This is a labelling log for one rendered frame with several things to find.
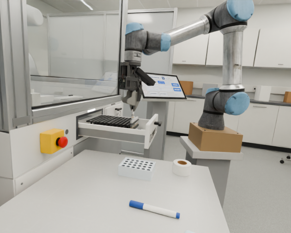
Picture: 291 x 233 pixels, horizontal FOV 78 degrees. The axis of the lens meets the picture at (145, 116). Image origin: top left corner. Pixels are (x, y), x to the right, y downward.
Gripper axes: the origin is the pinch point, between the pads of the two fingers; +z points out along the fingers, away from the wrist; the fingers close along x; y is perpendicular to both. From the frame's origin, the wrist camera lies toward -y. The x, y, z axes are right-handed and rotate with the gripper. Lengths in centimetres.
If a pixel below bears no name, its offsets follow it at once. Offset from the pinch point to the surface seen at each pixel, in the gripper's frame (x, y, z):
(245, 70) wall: -126, -367, -51
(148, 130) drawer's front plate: 10.8, -0.3, 7.8
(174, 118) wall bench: -192, -230, 58
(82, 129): -13.0, 19.2, 11.2
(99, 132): -6.9, 13.6, 11.7
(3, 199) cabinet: 5, 49, 25
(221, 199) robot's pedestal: 21, -51, 53
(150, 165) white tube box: 19.5, 4.0, 18.8
